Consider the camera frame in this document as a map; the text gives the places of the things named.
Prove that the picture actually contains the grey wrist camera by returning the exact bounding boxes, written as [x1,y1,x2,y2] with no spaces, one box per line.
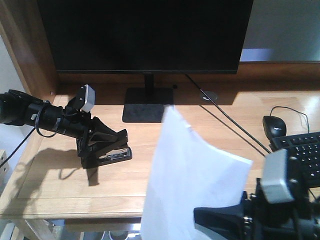
[65,84,96,114]
[260,149,294,204]

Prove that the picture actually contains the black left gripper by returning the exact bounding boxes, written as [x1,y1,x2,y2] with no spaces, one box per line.
[59,109,129,187]

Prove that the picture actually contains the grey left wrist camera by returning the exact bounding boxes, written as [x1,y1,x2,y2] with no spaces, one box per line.
[65,84,96,114]

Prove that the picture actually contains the grey desk cable grommet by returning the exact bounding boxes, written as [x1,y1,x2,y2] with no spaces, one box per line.
[200,91,218,102]

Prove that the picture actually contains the black monitor cable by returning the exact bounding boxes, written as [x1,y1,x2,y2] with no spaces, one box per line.
[184,73,272,154]

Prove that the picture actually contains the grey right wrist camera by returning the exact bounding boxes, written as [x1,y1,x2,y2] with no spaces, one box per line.
[260,149,294,204]

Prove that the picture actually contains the black computer mouse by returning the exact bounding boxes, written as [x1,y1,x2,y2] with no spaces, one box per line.
[262,115,287,140]

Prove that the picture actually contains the white paper sheets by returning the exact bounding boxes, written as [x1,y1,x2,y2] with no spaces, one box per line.
[140,106,252,240]

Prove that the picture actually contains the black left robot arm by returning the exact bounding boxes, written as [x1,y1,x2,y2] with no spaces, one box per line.
[0,86,132,170]

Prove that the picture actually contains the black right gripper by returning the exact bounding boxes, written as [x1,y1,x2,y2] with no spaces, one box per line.
[193,179,320,240]

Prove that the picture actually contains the black keyboard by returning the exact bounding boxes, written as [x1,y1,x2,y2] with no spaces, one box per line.
[270,132,320,188]

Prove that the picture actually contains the black computer monitor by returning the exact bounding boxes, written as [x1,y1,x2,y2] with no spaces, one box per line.
[37,0,253,123]

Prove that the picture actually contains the black stapler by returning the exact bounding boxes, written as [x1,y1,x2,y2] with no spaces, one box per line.
[97,147,133,166]

